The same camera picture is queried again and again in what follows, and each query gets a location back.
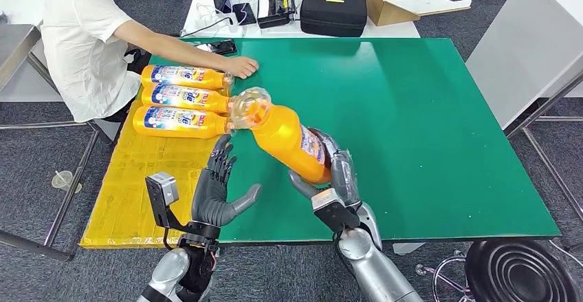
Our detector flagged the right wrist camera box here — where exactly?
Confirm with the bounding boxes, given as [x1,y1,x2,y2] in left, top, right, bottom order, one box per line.
[311,188,361,233]

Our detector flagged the black zipped carrying case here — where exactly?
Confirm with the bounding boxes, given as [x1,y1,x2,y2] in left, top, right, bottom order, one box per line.
[299,0,368,38]

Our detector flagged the orange detergent bottle clear cap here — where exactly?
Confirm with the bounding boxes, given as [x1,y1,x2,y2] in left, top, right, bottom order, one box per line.
[140,65,234,91]
[229,87,333,186]
[132,105,234,140]
[141,82,235,116]

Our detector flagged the black boxy device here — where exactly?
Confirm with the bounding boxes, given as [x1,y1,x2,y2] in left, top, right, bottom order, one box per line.
[256,0,299,30]

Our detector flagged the person's hand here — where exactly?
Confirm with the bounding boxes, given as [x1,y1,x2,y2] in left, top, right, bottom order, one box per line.
[223,56,260,80]

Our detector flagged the person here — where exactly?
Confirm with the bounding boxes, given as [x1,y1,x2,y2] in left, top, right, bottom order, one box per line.
[41,0,260,124]

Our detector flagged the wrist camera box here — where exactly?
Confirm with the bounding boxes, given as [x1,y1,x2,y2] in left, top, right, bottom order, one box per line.
[311,188,361,233]
[144,171,186,230]

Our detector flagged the clear plastic cup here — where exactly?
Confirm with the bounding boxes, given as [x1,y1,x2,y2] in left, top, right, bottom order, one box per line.
[51,170,83,194]

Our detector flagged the steel leg frame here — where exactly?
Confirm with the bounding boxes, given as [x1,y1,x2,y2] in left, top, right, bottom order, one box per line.
[504,68,583,227]

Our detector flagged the white flat sheet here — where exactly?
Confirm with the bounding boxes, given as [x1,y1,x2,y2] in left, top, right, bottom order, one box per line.
[375,0,473,17]

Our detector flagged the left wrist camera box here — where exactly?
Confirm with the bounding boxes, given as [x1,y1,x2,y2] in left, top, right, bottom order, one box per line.
[144,171,186,230]

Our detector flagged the black smartphone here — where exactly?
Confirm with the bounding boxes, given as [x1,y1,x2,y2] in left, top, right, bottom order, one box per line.
[197,39,238,56]

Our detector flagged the black power bank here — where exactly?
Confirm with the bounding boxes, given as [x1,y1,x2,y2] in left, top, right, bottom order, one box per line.
[232,2,258,26]

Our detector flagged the steel table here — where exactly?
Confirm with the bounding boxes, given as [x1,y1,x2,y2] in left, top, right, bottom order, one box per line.
[0,23,100,263]

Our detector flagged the white floor cable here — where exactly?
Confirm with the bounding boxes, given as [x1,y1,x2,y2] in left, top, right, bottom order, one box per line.
[549,240,583,269]

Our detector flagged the white table foot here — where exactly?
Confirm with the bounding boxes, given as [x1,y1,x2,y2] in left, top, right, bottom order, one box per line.
[392,243,426,256]

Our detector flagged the black round stool seat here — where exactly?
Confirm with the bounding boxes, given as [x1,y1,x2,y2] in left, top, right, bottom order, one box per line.
[465,239,582,302]

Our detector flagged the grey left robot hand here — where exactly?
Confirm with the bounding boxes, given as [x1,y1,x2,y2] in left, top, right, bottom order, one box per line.
[191,134,263,228]

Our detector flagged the chrome stool base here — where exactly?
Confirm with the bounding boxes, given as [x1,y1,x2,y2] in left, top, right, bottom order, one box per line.
[415,250,474,302]

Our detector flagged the black power cable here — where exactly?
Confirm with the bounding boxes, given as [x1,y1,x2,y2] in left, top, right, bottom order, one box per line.
[180,15,234,39]

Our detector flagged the yellow taped cardboard mat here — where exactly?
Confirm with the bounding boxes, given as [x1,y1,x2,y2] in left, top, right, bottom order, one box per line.
[80,87,233,250]

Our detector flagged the white power strip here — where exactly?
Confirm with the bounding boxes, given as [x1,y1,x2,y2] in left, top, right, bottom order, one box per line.
[194,12,243,34]

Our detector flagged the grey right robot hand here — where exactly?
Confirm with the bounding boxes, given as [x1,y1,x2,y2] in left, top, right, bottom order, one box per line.
[288,127,363,214]

